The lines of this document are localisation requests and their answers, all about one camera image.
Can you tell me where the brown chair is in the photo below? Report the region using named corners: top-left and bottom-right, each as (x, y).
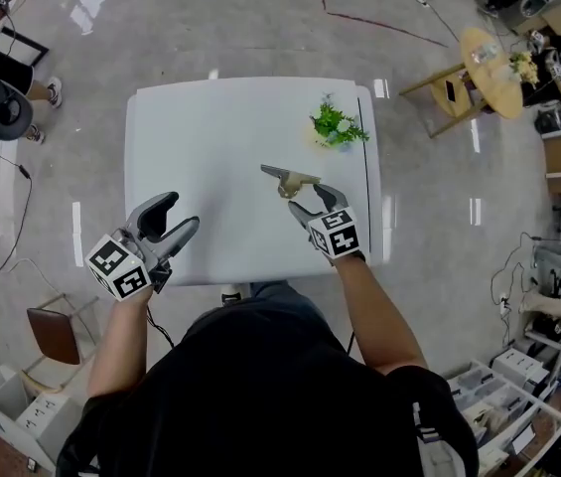
top-left (20, 293), bottom-right (100, 395)

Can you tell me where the white cabinet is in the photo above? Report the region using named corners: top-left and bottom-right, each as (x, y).
top-left (0, 364), bottom-right (85, 474)

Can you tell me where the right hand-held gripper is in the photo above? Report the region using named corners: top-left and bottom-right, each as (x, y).
top-left (288, 183), bottom-right (366, 267)

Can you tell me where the small potted green plant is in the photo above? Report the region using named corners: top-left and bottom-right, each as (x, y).
top-left (304, 91), bottom-right (371, 153)

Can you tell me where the clear water bottle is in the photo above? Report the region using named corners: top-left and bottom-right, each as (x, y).
top-left (468, 42), bottom-right (502, 64)

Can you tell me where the round wooden side table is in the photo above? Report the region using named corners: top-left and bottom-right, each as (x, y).
top-left (398, 26), bottom-right (524, 139)

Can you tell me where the person's jeans leg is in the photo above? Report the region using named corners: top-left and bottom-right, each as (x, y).
top-left (249, 279), bottom-right (321, 317)

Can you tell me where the person's shoe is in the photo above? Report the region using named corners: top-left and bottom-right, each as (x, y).
top-left (219, 283), bottom-right (252, 308)

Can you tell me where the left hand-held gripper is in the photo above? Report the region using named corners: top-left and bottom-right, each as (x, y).
top-left (84, 191), bottom-right (201, 302)

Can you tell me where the person's black shirt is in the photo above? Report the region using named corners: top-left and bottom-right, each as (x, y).
top-left (56, 295), bottom-right (480, 477)

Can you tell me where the small metal tool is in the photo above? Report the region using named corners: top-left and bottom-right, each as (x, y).
top-left (259, 163), bottom-right (322, 201)

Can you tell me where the person's right forearm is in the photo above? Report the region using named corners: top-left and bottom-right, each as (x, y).
top-left (332, 255), bottom-right (430, 377)

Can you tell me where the white storage bin rack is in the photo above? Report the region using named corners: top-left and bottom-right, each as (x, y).
top-left (446, 348), bottom-right (561, 477)

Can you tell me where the person's left forearm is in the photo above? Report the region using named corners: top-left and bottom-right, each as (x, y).
top-left (85, 283), bottom-right (155, 399)

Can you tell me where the yellow flower bouquet in vase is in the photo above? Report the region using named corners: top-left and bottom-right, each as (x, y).
top-left (507, 50), bottom-right (540, 86)

